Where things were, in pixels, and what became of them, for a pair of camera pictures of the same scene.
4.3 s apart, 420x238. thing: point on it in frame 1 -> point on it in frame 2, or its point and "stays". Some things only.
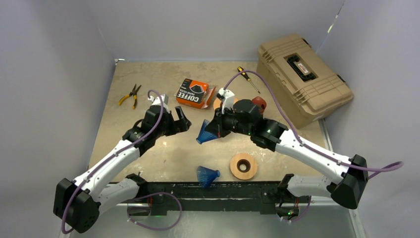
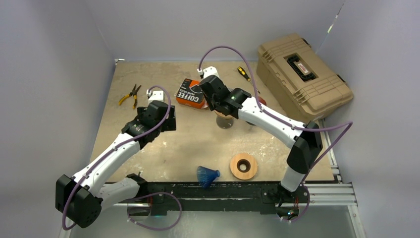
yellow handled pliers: x=134 y=91 stays
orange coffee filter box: x=194 y=93 stays
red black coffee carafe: x=259 y=101 stays
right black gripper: x=217 y=125 -> x=211 y=106
